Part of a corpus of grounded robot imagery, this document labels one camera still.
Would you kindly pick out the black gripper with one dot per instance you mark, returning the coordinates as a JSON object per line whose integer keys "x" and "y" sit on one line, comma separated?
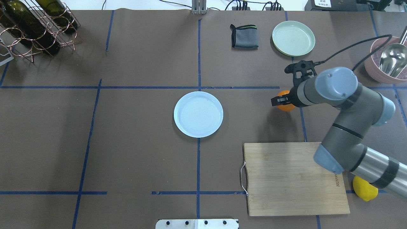
{"x": 294, "y": 99}

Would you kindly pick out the orange fruit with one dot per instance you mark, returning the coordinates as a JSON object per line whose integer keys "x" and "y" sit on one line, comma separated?
{"x": 286, "y": 108}

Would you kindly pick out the light blue plate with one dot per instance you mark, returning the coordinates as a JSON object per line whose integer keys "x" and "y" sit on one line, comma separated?
{"x": 198, "y": 114}

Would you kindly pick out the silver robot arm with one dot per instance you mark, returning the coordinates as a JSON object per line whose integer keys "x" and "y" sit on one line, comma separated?
{"x": 360, "y": 108}

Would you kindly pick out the green plate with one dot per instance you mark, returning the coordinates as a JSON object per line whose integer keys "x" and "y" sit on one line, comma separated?
{"x": 293, "y": 38}

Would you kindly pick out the folded grey cloth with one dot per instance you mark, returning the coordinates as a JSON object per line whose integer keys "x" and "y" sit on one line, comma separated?
{"x": 244, "y": 37}

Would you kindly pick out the wooden cutting board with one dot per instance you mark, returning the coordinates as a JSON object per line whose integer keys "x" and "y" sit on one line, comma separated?
{"x": 283, "y": 180}

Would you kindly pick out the pink bowl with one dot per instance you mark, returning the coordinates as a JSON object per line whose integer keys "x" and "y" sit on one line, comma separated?
{"x": 372, "y": 67}

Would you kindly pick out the black computer box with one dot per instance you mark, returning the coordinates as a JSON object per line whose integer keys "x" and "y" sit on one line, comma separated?
{"x": 331, "y": 5}

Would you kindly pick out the metal ice scoop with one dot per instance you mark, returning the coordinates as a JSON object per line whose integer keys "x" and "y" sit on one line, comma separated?
{"x": 393, "y": 58}

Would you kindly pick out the lower yellow lemon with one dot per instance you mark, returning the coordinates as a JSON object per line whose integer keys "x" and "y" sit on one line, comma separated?
{"x": 363, "y": 189}

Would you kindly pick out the dark wine bottle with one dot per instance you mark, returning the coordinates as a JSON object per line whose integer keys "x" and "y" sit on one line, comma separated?
{"x": 31, "y": 27}
{"x": 59, "y": 14}
{"x": 6, "y": 23}

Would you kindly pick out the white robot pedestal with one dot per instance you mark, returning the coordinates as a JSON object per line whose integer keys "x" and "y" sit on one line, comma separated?
{"x": 197, "y": 224}

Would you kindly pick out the copper wire bottle rack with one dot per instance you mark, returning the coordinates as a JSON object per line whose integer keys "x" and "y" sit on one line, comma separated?
{"x": 24, "y": 48}

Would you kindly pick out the white wire cup rack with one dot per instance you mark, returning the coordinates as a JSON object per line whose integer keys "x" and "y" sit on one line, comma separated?
{"x": 5, "y": 54}

